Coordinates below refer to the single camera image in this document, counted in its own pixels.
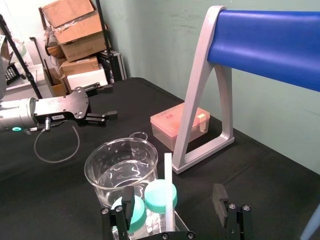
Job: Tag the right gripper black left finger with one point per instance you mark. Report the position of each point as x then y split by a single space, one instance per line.
128 207

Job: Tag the large clear glass beaker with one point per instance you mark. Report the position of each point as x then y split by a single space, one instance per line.
120 172

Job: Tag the flat brown cardboard box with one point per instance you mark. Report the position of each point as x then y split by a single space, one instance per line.
80 65

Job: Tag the grey triangular roll stand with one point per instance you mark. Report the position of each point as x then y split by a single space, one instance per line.
200 82

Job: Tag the black hard case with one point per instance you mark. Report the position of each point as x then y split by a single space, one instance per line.
113 66

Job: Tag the pink translucent plastic box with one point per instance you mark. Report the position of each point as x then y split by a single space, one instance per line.
167 125

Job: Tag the large open cardboard box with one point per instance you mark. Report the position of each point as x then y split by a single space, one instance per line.
72 17

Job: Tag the black tripod leg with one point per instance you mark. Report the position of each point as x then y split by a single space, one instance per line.
18 56

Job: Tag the white box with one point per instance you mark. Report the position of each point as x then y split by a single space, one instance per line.
87 78

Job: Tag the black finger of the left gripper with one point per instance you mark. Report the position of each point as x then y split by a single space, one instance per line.
105 88
111 115

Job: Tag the clear bottle with teal cap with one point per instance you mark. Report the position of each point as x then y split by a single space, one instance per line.
138 212
156 195

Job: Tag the small brown cardboard box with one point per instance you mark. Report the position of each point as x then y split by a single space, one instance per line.
58 88

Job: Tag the small clear glass beaker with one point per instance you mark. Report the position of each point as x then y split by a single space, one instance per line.
138 136

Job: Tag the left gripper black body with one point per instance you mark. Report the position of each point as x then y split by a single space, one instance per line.
65 107

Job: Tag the black table cloth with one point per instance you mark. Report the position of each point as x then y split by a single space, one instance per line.
50 200

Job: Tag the black upright pole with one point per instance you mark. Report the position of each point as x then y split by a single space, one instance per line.
103 25

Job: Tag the blue roll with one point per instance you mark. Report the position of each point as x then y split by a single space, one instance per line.
265 42

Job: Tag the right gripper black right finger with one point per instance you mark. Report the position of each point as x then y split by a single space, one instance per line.
220 200

